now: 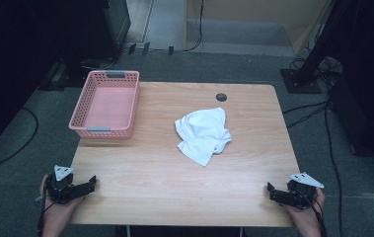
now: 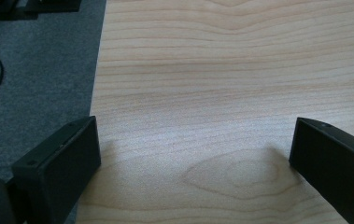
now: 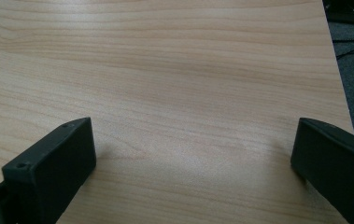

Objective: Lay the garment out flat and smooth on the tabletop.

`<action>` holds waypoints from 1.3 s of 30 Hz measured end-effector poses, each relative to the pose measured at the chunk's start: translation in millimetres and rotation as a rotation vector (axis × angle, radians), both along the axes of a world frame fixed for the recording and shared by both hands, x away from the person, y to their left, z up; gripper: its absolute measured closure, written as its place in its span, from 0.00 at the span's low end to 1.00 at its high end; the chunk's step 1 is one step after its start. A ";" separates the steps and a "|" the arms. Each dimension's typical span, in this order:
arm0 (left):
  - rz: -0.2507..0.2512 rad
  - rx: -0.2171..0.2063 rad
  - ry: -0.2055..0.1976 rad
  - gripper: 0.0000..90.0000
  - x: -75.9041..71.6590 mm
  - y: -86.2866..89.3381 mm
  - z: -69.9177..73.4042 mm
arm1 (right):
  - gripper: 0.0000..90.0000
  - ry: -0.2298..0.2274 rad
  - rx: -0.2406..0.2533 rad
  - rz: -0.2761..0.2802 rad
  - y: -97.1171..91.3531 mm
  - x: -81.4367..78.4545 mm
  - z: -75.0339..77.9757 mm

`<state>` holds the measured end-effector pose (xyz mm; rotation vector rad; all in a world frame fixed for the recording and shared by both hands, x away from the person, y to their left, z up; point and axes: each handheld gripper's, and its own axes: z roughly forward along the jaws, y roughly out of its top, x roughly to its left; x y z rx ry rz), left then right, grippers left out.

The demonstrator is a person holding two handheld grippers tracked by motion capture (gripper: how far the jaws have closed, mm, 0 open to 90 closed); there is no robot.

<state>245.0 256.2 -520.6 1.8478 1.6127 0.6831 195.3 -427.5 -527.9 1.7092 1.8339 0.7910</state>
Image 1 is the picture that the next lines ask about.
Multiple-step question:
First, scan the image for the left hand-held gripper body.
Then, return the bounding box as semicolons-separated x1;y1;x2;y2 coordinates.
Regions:
44;164;78;205

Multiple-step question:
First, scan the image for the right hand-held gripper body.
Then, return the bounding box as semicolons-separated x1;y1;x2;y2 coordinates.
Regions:
285;171;326;210

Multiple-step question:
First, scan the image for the white t-shirt with blue print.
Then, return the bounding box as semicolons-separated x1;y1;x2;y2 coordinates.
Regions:
174;107;233;168

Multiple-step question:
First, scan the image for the person's left hand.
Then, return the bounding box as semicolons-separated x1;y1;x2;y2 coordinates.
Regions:
38;174;84;222

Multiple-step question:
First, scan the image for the person's right hand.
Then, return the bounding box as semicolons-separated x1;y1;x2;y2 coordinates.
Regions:
281;187;327;228

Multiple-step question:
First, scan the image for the pink plastic basket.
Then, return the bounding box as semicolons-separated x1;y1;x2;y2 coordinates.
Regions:
68;69;141;140

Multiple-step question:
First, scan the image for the dark equipment box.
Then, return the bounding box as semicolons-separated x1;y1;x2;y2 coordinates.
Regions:
328;77;374;162

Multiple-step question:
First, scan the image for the dark cabinet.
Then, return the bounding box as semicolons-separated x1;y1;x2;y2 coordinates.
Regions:
59;0;132;65

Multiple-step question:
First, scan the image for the black metal stand pole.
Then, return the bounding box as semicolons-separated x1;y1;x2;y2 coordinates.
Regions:
294;0;361;85

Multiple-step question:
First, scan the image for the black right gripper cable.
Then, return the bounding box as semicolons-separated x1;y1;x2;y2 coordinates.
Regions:
301;189;328;237

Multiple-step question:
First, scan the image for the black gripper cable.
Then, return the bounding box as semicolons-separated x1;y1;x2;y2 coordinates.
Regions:
301;189;328;237
36;184;55;233

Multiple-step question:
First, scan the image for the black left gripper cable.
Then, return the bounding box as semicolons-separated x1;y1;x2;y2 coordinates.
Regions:
36;184;55;233

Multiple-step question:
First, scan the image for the black floor cable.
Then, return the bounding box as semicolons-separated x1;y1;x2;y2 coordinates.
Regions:
324;102;344;237
281;100;331;116
0;106;39;176
286;105;328;129

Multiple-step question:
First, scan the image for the black stand base plate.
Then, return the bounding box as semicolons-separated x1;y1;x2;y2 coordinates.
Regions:
279;67;323;95

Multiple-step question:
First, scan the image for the tangle of black cables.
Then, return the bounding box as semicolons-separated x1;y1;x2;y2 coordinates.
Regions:
287;56;344;87

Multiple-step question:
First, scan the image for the black hanging cable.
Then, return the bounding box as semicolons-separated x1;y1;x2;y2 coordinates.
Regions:
183;0;205;52

